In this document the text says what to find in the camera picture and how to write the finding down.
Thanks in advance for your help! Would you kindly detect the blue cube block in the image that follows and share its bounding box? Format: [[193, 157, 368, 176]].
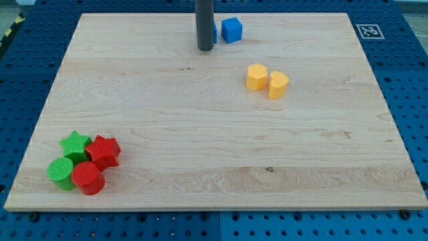
[[221, 17, 243, 44]]

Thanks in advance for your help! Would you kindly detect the blue triangle block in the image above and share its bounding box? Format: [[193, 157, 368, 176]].
[[213, 22, 217, 44]]

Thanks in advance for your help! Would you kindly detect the wooden board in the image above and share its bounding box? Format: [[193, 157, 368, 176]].
[[5, 13, 427, 212]]

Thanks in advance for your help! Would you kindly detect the yellow hexagon block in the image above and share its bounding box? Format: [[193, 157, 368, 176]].
[[245, 63, 268, 91]]

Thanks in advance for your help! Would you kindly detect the yellow heart block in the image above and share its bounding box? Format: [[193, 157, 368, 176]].
[[267, 71, 290, 99]]

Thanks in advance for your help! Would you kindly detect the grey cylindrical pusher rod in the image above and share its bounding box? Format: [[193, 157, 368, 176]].
[[195, 0, 215, 51]]

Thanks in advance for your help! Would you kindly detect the red star block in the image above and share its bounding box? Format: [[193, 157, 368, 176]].
[[84, 135, 121, 172]]

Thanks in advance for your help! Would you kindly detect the red cylinder block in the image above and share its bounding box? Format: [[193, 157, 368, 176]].
[[72, 161, 105, 195]]

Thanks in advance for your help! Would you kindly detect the green star block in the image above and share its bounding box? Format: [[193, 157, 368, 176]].
[[60, 131, 92, 165]]

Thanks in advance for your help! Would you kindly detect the green cylinder block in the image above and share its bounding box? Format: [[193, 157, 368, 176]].
[[47, 157, 76, 191]]

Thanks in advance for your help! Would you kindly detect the white fiducial marker tag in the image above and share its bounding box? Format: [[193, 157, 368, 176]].
[[356, 23, 385, 39]]

